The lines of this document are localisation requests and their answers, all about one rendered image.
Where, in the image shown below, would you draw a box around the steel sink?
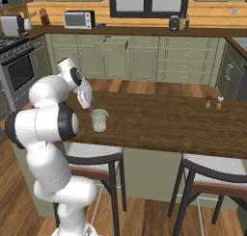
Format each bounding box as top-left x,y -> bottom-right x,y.
231,37 -> 247,52

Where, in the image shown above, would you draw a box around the black-framed window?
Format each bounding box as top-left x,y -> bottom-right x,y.
109,0 -> 191,19

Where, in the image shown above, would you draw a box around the dark red bottle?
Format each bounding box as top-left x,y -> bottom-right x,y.
184,14 -> 191,31

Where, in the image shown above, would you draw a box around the pale slim bottle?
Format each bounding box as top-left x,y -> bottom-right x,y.
179,13 -> 186,31

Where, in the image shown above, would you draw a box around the silver coffee machine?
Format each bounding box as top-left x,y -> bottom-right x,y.
0,13 -> 26,38

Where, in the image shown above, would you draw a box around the brown pepper shaker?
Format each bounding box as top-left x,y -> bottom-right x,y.
205,95 -> 213,111

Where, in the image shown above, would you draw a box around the white-topped salt shaker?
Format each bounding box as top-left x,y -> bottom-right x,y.
215,95 -> 225,112

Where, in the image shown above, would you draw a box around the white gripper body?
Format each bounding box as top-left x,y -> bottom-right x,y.
76,87 -> 94,111

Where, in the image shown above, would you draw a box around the clear glass cup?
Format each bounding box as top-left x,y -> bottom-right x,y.
90,108 -> 108,133

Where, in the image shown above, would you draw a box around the green island counter base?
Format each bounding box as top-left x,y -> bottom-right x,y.
12,141 -> 240,219

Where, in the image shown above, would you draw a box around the white toaster oven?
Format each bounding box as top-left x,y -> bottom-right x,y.
63,10 -> 96,31

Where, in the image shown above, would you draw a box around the brown knife block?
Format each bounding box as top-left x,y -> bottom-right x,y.
38,8 -> 52,27

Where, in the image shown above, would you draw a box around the dark green side cupboards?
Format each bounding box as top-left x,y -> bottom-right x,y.
215,40 -> 247,101

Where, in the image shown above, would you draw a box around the green base cupboard run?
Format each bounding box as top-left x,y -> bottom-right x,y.
31,33 -> 227,86

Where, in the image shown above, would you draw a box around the steel range cooker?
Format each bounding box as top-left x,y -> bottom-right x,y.
0,37 -> 41,110

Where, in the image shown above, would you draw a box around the dark-framed cushioned bar stool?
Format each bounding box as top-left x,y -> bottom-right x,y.
52,141 -> 127,236
167,152 -> 247,236

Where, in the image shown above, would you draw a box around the open green drawer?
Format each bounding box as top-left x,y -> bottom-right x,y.
97,36 -> 130,57

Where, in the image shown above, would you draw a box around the green straw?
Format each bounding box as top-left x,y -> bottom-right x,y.
96,109 -> 110,128

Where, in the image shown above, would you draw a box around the white utensil pot with tools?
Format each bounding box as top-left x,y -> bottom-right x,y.
18,11 -> 38,32

